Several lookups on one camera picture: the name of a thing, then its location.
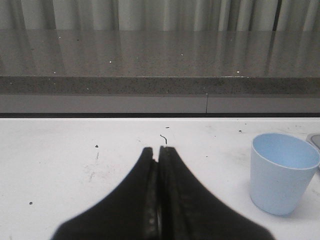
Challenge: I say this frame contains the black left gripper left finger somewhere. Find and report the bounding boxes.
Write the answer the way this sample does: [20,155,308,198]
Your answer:
[52,147,159,240]

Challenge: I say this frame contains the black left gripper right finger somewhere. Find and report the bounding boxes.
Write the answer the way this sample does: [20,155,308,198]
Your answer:
[158,146,274,240]

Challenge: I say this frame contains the light blue plastic cup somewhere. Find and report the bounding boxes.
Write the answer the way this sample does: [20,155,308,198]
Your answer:
[249,133,320,216]

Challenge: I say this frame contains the silver digital kitchen scale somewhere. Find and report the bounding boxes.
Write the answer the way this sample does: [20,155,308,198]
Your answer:
[306,133,320,171]

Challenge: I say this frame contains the grey stone counter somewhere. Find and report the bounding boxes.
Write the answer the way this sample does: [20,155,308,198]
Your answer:
[0,29,320,118]

